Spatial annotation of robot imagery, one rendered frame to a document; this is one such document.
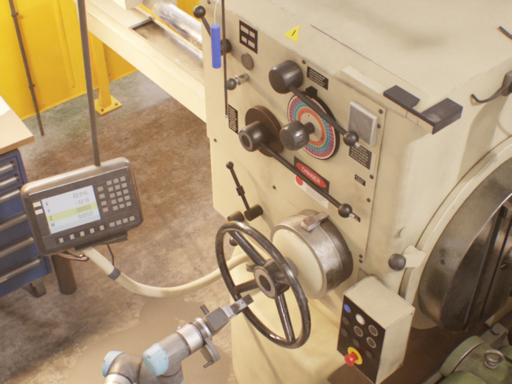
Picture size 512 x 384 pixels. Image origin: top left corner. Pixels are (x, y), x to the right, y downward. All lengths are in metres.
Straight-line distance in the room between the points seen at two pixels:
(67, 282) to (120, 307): 0.27
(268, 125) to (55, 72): 2.68
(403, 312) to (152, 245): 2.18
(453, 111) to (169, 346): 0.95
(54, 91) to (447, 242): 3.09
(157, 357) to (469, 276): 0.84
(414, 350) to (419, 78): 1.30
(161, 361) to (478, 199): 0.90
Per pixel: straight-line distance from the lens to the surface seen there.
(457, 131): 1.81
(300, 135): 1.84
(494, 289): 2.28
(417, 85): 1.69
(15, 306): 3.81
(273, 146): 2.05
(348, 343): 2.08
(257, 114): 2.05
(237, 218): 2.41
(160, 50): 3.06
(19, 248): 3.46
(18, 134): 3.17
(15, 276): 3.59
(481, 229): 1.96
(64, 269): 3.65
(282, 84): 1.83
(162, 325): 3.59
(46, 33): 4.44
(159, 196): 4.18
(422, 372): 2.74
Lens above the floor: 2.84
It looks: 43 degrees down
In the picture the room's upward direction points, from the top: straight up
